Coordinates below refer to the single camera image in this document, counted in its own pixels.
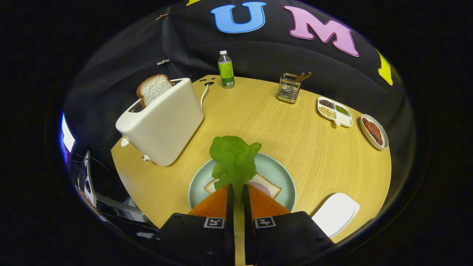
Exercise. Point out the green lettuce leaf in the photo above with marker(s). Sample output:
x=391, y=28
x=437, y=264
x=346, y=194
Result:
x=234, y=162

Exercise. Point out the white divided dish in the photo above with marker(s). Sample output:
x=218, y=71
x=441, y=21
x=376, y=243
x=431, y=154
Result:
x=345, y=119

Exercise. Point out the white toast slice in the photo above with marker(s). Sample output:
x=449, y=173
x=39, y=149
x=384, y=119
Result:
x=275, y=190

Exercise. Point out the white square plate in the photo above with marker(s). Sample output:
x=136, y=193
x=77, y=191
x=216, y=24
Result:
x=334, y=214

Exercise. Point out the white toaster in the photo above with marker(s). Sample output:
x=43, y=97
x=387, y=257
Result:
x=166, y=122

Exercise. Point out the pile of green beans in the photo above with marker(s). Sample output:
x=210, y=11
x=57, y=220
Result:
x=342, y=110

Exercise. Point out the pile of yellow soybeans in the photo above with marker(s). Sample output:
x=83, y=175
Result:
x=327, y=112

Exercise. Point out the light green round plate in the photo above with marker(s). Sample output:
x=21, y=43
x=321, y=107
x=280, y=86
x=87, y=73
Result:
x=273, y=168

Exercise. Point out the brown crust bread slice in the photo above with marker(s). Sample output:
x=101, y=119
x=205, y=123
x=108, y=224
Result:
x=155, y=88

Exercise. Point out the pink ham slice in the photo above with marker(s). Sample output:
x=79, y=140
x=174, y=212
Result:
x=260, y=187

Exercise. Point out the red meat slices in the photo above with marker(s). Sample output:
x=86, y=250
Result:
x=373, y=131

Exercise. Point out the green label water bottle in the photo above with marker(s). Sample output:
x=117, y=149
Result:
x=226, y=72

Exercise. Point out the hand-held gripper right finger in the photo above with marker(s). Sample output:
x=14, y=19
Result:
x=288, y=240

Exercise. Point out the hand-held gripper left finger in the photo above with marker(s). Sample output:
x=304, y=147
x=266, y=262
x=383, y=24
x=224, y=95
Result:
x=199, y=240

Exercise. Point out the small pink clip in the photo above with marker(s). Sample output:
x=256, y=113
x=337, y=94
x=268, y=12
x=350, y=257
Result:
x=162, y=16

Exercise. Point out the white oval plate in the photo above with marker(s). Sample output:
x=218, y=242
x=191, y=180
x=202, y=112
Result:
x=367, y=137

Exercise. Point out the pile of red beans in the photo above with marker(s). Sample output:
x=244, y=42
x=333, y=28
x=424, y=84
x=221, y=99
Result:
x=326, y=103

